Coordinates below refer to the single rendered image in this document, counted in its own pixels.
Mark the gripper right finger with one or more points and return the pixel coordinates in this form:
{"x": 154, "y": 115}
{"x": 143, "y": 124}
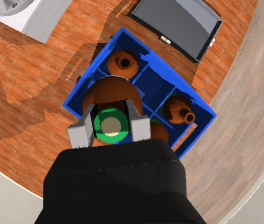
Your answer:
{"x": 139, "y": 126}

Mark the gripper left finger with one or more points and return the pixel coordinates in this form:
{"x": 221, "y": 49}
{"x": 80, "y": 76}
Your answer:
{"x": 83, "y": 133}

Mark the blue plastic crate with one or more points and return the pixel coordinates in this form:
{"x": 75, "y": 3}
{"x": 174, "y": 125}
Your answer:
{"x": 157, "y": 82}

